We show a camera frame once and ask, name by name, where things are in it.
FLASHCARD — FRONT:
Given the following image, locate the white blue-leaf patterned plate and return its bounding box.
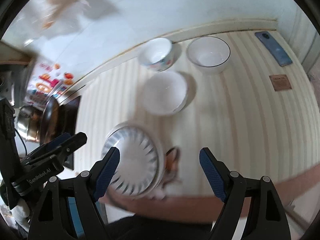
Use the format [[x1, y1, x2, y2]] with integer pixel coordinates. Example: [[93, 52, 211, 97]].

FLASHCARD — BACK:
[[101, 121, 165, 199]]

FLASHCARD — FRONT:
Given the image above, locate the large white blue-rimmed bowl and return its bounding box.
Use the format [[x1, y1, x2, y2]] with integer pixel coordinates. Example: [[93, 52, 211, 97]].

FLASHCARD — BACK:
[[141, 71, 188, 116]]

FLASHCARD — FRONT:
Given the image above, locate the white black-rimmed bowl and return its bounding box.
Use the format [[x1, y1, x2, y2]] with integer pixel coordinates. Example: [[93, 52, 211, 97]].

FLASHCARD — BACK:
[[186, 36, 231, 74]]

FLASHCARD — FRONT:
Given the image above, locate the steel pot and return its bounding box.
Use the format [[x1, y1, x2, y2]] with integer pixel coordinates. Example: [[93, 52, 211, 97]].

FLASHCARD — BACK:
[[17, 105, 42, 143]]

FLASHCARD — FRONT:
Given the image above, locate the black wok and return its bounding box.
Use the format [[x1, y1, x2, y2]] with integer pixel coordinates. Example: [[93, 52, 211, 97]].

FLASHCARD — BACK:
[[40, 96, 65, 145]]

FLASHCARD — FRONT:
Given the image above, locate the black cooktop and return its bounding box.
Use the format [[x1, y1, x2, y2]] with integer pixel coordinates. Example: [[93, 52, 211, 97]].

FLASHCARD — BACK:
[[61, 95, 81, 170]]

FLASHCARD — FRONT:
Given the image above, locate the colourful fruit sticker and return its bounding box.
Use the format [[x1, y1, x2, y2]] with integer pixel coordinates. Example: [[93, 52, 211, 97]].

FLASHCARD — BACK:
[[24, 56, 75, 109]]

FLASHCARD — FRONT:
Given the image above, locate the small brown card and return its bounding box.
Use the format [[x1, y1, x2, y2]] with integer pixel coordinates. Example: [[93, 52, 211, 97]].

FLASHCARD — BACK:
[[269, 74, 292, 92]]

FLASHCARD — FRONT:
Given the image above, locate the blue smartphone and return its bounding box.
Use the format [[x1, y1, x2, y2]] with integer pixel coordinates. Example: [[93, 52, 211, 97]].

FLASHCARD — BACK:
[[254, 31, 293, 67]]

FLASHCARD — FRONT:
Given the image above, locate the floral patterned white bowl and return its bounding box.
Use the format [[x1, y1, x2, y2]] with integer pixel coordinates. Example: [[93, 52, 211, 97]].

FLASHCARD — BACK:
[[137, 38, 174, 72]]

